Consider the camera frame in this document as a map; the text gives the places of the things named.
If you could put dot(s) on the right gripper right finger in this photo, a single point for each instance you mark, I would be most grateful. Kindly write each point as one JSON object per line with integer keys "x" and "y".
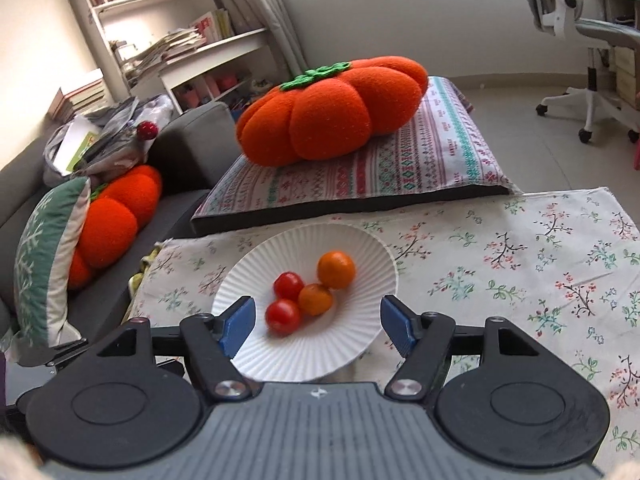
{"x": 424, "y": 342}

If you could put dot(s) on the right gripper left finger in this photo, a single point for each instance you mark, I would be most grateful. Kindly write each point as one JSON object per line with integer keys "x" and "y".
{"x": 211, "y": 342}

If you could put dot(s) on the large red tomato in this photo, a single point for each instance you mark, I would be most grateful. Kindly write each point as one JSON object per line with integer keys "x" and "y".
{"x": 283, "y": 317}

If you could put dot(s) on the orange tomato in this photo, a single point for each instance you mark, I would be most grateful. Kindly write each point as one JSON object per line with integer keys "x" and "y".
{"x": 315, "y": 299}

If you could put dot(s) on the yellow green cloth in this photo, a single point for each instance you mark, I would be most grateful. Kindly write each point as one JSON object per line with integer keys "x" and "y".
{"x": 145, "y": 263}

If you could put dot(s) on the white ribbed plate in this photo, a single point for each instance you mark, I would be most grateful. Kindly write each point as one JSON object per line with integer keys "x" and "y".
{"x": 323, "y": 344}

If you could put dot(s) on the floral tablecloth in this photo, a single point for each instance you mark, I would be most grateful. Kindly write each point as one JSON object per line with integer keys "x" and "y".
{"x": 563, "y": 266}

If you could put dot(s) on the orange cushion on sofa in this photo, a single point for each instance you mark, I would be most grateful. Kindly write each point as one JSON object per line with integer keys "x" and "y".
{"x": 115, "y": 217}

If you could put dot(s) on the striped patterned pillow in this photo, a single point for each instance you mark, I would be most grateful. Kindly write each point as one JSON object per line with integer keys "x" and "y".
{"x": 439, "y": 155}

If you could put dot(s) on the grey sofa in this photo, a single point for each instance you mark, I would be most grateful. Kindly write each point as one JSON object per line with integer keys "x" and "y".
{"x": 191, "y": 154}

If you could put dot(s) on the green snowflake pillow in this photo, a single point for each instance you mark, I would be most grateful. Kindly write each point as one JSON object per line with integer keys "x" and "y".
{"x": 42, "y": 264}

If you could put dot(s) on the red strawberry plush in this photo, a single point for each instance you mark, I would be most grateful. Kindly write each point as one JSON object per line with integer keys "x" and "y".
{"x": 147, "y": 131}

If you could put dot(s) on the pile of clothes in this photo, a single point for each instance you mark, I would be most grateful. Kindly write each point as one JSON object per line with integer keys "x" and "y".
{"x": 103, "y": 145}

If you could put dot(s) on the orange pumpkin cushion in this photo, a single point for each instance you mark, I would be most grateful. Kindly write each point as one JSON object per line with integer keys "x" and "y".
{"x": 331, "y": 111}

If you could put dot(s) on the white bookshelf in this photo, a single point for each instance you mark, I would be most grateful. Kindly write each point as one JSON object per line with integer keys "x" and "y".
{"x": 194, "y": 51}

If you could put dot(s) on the white office chair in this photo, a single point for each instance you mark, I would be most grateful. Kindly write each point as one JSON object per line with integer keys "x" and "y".
{"x": 564, "y": 20}

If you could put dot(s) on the wooden desk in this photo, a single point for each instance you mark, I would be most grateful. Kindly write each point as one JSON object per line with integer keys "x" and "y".
{"x": 625, "y": 59}

